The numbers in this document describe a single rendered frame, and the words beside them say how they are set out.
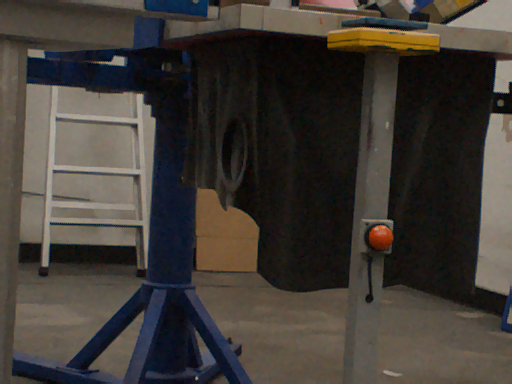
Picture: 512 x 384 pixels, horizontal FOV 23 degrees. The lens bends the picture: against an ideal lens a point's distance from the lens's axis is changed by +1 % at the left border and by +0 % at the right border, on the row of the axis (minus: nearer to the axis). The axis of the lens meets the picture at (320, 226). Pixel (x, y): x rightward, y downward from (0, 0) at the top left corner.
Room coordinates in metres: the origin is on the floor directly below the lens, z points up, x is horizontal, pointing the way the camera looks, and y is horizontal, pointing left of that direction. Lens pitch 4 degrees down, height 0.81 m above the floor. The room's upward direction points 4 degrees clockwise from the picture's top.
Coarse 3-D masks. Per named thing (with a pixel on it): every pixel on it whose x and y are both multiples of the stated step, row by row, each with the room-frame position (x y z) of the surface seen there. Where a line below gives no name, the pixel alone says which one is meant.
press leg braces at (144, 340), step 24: (120, 312) 3.55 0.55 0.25; (192, 312) 3.38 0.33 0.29; (96, 336) 3.61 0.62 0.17; (144, 336) 3.27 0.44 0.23; (192, 336) 3.68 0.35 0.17; (216, 336) 3.34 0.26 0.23; (72, 360) 3.67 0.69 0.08; (144, 360) 3.21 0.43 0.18; (192, 360) 3.76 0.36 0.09; (216, 360) 3.32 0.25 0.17
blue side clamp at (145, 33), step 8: (136, 16) 2.63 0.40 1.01; (136, 24) 2.63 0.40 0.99; (144, 24) 2.56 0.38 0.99; (152, 24) 2.50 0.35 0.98; (160, 24) 2.46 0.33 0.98; (136, 32) 2.63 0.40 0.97; (144, 32) 2.56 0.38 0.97; (152, 32) 2.50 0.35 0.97; (160, 32) 2.46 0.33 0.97; (136, 40) 2.62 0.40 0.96; (144, 40) 2.56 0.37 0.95; (152, 40) 2.50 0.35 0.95; (160, 40) 2.46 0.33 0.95; (128, 48) 2.69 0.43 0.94; (136, 48) 2.63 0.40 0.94
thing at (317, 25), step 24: (168, 24) 2.43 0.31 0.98; (192, 24) 2.27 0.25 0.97; (216, 24) 2.13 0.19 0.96; (240, 24) 2.01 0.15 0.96; (264, 24) 2.03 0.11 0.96; (288, 24) 2.04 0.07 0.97; (312, 24) 2.06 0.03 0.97; (336, 24) 2.07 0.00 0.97; (432, 24) 2.13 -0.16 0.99; (168, 48) 2.76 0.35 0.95; (456, 48) 2.15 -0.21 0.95; (480, 48) 2.17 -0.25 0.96; (504, 48) 2.18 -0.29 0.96
